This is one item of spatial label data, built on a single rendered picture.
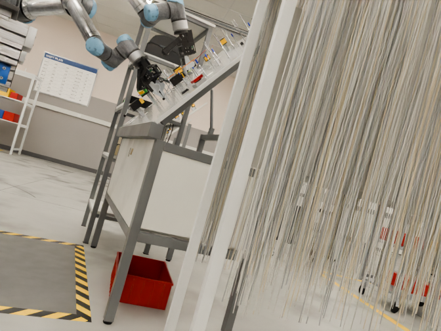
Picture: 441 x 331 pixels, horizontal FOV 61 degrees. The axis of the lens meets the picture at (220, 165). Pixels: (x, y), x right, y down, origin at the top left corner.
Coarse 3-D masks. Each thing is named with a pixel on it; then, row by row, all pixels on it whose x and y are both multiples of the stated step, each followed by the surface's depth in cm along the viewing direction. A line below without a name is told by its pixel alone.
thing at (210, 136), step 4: (212, 128) 272; (208, 132) 274; (212, 132) 272; (200, 136) 286; (204, 136) 278; (208, 136) 270; (212, 136) 262; (216, 136) 255; (200, 140) 284; (204, 140) 283; (208, 140) 274; (212, 140) 265; (216, 140) 257; (200, 144) 284; (200, 148) 284
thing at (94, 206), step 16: (160, 0) 272; (192, 16) 282; (144, 32) 272; (160, 32) 330; (192, 32) 313; (208, 32) 288; (144, 48) 271; (160, 64) 291; (176, 64) 285; (128, 80) 322; (128, 96) 270; (128, 112) 320; (112, 128) 320; (112, 144) 268; (176, 144) 286; (112, 160) 269; (96, 176) 318; (96, 208) 267
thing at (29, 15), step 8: (24, 0) 204; (32, 0) 205; (40, 0) 202; (48, 0) 200; (56, 0) 198; (88, 0) 194; (24, 8) 204; (32, 8) 203; (40, 8) 202; (48, 8) 200; (56, 8) 199; (64, 8) 196; (88, 8) 195; (96, 8) 201; (24, 16) 207; (32, 16) 209
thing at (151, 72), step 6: (138, 60) 182; (144, 60) 180; (138, 66) 185; (144, 66) 182; (150, 66) 181; (156, 66) 184; (144, 72) 181; (150, 72) 179; (156, 72) 182; (144, 78) 183; (150, 78) 182; (156, 78) 186
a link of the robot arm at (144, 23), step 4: (128, 0) 179; (132, 0) 178; (136, 0) 178; (140, 0) 178; (144, 0) 180; (132, 4) 180; (136, 4) 179; (140, 4) 179; (144, 4) 180; (136, 8) 180; (140, 8) 179; (136, 12) 182; (140, 12) 181; (140, 16) 182; (140, 20) 186; (144, 20) 182; (144, 24) 185; (148, 24) 183; (152, 24) 182
